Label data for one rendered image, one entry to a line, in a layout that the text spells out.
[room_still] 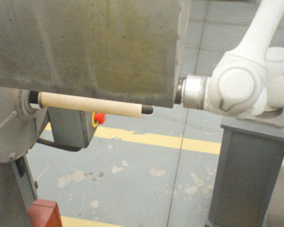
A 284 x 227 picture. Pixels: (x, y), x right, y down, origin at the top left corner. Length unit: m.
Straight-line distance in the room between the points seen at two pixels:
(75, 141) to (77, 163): 1.25
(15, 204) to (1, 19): 0.74
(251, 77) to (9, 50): 0.47
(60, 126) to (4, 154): 0.34
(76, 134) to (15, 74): 0.56
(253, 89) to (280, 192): 1.51
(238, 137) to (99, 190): 0.93
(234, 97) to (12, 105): 0.41
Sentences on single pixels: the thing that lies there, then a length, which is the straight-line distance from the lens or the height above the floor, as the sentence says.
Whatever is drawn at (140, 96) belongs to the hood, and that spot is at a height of 1.40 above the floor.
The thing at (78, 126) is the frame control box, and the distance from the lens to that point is 0.98.
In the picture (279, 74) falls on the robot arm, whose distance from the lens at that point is 1.38.
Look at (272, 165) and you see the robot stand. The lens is 1.59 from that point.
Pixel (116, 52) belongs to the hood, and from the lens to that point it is 0.39.
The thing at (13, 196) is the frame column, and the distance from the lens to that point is 1.08.
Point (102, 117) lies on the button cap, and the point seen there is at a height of 0.99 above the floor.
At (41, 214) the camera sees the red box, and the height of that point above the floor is 0.62.
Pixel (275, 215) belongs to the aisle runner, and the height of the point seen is 0.00.
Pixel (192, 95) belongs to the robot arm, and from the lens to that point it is 0.94.
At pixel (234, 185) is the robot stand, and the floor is 0.35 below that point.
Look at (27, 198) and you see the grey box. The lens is 1.23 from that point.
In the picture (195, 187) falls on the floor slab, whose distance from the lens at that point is 2.13.
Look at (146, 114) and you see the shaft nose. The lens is 0.62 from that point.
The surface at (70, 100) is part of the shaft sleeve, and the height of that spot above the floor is 1.26.
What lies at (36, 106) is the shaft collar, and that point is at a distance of 0.67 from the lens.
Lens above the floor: 1.65
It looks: 39 degrees down
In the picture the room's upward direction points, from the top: straight up
